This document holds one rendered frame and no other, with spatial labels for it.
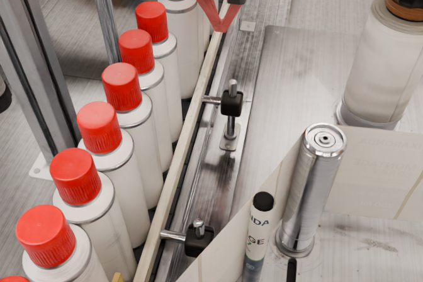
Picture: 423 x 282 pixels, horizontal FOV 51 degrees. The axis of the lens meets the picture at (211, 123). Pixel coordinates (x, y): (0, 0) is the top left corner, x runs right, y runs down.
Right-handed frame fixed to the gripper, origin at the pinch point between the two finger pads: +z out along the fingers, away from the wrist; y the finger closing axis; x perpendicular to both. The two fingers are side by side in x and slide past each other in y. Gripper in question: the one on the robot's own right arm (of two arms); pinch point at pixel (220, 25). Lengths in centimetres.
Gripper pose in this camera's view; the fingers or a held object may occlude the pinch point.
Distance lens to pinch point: 57.6
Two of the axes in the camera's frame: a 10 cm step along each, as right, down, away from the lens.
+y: 1.9, -7.4, 6.5
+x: -9.8, -1.4, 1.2
